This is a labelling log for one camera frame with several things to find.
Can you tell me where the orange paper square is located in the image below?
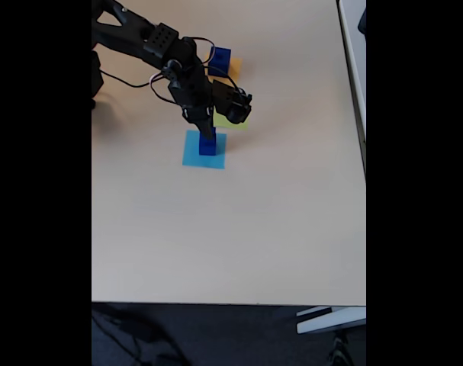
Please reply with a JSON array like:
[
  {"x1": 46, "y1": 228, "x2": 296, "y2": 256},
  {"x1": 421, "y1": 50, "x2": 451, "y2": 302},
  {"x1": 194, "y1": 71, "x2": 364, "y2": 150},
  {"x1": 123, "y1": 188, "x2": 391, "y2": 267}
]
[{"x1": 204, "y1": 53, "x2": 243, "y2": 80}]

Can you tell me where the white neighbouring table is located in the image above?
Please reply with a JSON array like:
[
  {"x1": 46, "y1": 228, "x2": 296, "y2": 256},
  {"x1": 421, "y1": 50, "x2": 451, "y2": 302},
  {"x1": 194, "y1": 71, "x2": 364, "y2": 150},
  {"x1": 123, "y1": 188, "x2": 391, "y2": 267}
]
[{"x1": 336, "y1": 0, "x2": 367, "y2": 178}]

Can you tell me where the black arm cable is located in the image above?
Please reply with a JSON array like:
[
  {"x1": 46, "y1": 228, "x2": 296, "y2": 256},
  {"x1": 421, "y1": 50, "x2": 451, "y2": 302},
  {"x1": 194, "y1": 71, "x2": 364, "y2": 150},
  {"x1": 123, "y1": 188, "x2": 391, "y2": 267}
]
[{"x1": 150, "y1": 36, "x2": 217, "y2": 107}]

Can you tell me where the green paper square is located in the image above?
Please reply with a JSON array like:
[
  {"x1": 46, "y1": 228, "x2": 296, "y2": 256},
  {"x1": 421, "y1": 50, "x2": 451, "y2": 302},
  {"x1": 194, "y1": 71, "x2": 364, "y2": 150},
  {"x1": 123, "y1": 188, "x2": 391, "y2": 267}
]
[{"x1": 212, "y1": 112, "x2": 251, "y2": 131}]

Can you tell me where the white table foot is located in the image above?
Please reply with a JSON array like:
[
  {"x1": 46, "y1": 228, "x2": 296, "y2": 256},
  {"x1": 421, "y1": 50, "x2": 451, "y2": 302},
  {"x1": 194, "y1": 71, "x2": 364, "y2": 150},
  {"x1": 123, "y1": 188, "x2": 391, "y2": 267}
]
[{"x1": 295, "y1": 305, "x2": 367, "y2": 336}]

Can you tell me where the large blue cube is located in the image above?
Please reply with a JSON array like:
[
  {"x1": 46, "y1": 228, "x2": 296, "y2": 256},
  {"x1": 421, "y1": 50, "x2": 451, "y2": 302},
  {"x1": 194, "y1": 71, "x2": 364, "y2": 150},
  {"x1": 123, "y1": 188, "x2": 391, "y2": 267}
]
[{"x1": 207, "y1": 47, "x2": 233, "y2": 77}]

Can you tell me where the black floor cable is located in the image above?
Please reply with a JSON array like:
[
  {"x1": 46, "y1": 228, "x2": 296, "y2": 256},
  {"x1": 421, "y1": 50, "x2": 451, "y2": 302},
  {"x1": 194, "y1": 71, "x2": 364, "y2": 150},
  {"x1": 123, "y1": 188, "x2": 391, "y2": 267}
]
[{"x1": 92, "y1": 307, "x2": 188, "y2": 366}]

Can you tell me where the light blue paper square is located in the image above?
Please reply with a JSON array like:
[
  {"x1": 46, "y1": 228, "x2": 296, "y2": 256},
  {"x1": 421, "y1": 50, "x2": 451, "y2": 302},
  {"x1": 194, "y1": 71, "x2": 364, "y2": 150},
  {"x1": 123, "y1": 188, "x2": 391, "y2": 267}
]
[{"x1": 182, "y1": 129, "x2": 228, "y2": 171}]

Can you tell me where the medium blue cube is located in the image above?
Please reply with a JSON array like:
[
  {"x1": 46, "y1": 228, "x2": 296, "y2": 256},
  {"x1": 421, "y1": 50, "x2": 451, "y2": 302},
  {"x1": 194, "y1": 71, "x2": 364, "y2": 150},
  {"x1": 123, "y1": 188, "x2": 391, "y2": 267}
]
[{"x1": 198, "y1": 136, "x2": 217, "y2": 156}]

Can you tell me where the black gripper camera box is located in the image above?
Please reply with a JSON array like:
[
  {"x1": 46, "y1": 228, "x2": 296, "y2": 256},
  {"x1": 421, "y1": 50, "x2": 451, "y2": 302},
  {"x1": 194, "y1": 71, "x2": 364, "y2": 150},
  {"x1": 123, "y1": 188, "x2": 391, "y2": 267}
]
[{"x1": 211, "y1": 79, "x2": 252, "y2": 125}]

